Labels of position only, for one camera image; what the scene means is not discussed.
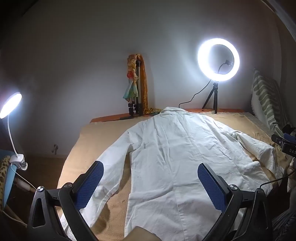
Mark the green striped white cushion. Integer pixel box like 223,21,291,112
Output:
251,68,292,137

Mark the light blue board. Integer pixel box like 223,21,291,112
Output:
3,162,18,207

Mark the tan blanket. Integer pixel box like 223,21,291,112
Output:
57,111,287,241

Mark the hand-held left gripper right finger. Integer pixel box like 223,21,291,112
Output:
197,163,273,241

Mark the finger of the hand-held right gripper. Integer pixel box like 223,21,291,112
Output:
271,133,292,146

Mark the leopard print cloth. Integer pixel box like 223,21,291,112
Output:
0,156,11,210

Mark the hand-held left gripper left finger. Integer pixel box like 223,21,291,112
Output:
26,161,104,241

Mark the person's right hand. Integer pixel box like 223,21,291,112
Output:
287,159,296,193

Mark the white ring light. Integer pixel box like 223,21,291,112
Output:
197,38,240,82

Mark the folded silver tripod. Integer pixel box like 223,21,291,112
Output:
120,60,144,120

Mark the black gooseneck phone holder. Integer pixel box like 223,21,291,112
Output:
218,60,233,75

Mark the black mini tripod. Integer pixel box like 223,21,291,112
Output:
202,81,219,114

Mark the black ring light cable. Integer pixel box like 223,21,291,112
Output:
178,79,212,108

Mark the floral scarf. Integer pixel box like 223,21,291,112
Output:
123,54,139,101

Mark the white shirt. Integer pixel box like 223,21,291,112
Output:
59,107,285,241

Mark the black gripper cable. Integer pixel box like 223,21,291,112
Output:
259,173,292,189

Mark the white clip lamp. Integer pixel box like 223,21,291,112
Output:
0,92,28,171

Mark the person's striped clothing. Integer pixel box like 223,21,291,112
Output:
273,209,296,241

